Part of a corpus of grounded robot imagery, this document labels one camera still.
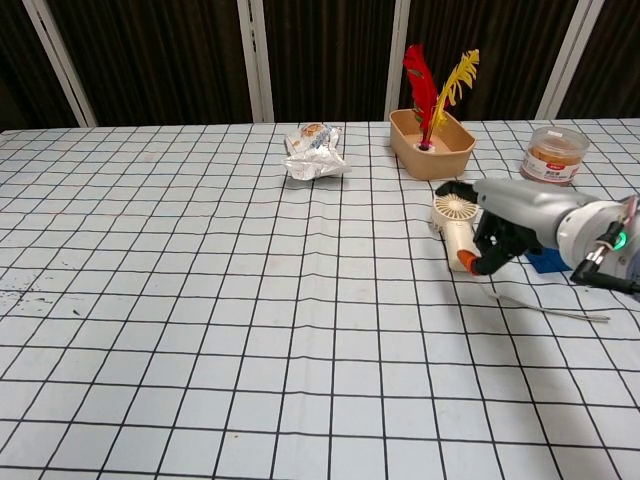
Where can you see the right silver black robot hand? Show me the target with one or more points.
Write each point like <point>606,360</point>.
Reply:
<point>515,205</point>

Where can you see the cream handheld fan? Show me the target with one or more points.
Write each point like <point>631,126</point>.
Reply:
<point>452,220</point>

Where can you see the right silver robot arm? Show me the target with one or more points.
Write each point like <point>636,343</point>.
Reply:
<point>600,235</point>

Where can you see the clear plastic snack jar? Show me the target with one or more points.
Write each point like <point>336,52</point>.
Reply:
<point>553,156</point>

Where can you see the blue toy building block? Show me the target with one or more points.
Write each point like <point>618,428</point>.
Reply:
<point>550,260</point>

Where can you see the tan plastic tray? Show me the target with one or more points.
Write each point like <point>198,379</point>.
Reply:
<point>430,155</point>

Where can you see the red yellow feather shuttlecock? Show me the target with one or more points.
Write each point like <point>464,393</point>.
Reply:
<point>424,85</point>

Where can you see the crumpled white snack wrapper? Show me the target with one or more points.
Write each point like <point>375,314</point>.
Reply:
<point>314,152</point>

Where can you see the white checkered tablecloth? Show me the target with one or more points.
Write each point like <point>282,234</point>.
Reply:
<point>250,320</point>

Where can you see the white partition frame post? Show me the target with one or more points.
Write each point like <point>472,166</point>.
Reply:
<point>57,60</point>
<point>397,55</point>
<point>565,60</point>
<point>255,60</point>

